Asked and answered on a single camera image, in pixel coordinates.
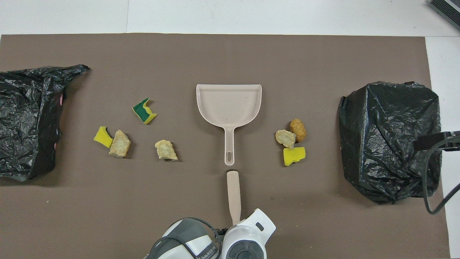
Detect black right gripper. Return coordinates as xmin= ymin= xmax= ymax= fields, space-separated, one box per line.
xmin=413 ymin=131 xmax=460 ymax=152

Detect brown toy nugget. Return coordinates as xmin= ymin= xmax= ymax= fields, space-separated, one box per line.
xmin=290 ymin=118 xmax=307 ymax=143

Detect large yellow sponge piece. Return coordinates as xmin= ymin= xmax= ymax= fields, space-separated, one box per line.
xmin=283 ymin=146 xmax=307 ymax=167

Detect pale beige toy bread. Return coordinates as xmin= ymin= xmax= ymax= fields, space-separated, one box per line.
xmin=275 ymin=129 xmax=297 ymax=149

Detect beige hand brush black bristles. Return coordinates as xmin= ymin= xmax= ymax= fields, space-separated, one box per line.
xmin=226 ymin=168 xmax=242 ymax=226

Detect beige plastic dustpan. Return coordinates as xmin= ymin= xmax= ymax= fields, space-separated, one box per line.
xmin=196 ymin=84 xmax=262 ymax=167

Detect pale toy croissant piece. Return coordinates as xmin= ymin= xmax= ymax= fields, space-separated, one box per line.
xmin=155 ymin=139 xmax=179 ymax=161

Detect green and yellow sponge piece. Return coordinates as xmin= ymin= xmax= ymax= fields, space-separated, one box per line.
xmin=132 ymin=97 xmax=158 ymax=125

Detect orange beige toy croissant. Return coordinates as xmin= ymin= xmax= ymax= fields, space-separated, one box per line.
xmin=109 ymin=129 xmax=132 ymax=158

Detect small yellow sponge piece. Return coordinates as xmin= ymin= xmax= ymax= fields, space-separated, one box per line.
xmin=93 ymin=126 xmax=114 ymax=149

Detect black bag covered bin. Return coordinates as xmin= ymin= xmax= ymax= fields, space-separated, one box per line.
xmin=0 ymin=64 xmax=90 ymax=182
xmin=337 ymin=81 xmax=443 ymax=205

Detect pink plastic bin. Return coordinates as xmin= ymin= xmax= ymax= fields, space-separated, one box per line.
xmin=53 ymin=93 xmax=65 ymax=150

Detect dark grey ribbed device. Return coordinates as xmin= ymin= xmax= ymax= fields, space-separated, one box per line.
xmin=429 ymin=0 xmax=460 ymax=31

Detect brown paper table mat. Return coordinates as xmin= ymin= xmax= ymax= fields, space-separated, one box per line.
xmin=0 ymin=33 xmax=451 ymax=259

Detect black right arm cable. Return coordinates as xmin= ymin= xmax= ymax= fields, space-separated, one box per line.
xmin=422 ymin=135 xmax=460 ymax=215

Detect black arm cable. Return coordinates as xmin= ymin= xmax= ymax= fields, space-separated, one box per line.
xmin=422 ymin=135 xmax=460 ymax=215
xmin=148 ymin=217 xmax=224 ymax=259

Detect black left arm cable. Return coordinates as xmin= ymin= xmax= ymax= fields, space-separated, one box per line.
xmin=148 ymin=217 xmax=224 ymax=259

